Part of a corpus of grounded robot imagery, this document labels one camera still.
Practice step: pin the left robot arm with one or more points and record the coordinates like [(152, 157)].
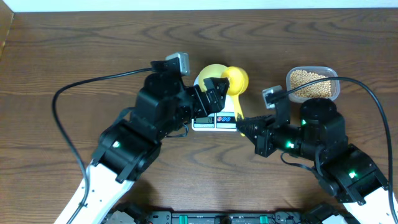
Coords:
[(132, 143)]

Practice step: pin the yellow bowl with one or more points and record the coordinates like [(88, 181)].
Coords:
[(210, 71)]

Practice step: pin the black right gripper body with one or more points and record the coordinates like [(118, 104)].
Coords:
[(272, 138)]

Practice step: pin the white digital kitchen scale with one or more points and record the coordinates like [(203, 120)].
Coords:
[(222, 121)]

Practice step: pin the yellow measuring scoop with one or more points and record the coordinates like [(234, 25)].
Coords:
[(238, 83)]

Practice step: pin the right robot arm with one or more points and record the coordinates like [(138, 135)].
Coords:
[(343, 170)]

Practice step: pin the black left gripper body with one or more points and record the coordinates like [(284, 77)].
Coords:
[(199, 111)]

